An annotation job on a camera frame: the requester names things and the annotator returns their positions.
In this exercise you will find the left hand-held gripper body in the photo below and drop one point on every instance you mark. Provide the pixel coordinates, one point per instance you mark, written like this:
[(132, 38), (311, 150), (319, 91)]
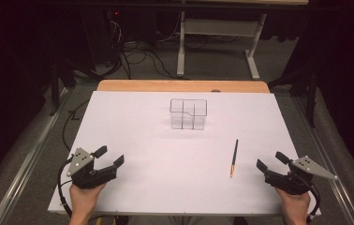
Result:
[(86, 178)]

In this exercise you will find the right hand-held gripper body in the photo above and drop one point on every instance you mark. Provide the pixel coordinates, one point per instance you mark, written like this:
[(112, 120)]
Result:
[(290, 184)]

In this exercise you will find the black pen with orange tip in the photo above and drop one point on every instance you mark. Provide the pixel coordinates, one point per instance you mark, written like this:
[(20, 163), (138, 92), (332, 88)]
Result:
[(234, 157)]

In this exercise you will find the clear plastic pen organizer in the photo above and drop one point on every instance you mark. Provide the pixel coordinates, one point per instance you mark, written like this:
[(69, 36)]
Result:
[(188, 114)]

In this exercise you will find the person's right hand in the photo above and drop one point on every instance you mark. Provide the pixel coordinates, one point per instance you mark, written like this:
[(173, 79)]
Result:
[(295, 204)]

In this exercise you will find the person's left hand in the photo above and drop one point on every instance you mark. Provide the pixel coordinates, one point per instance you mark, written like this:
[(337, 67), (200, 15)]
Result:
[(84, 200)]

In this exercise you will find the white board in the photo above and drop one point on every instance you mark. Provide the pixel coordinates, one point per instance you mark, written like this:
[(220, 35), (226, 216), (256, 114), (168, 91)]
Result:
[(172, 162)]

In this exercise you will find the black stand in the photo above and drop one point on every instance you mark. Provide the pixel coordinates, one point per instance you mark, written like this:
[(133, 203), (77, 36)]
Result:
[(312, 93), (55, 90)]

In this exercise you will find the wooden table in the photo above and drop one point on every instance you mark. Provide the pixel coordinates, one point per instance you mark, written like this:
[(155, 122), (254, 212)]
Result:
[(181, 86)]

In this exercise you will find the aluminium rail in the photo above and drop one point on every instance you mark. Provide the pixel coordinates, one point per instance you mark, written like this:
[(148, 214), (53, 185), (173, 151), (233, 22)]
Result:
[(325, 156), (28, 159)]

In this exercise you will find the white metal desk frame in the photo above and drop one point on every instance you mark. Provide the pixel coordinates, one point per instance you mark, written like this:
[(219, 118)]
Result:
[(218, 27)]

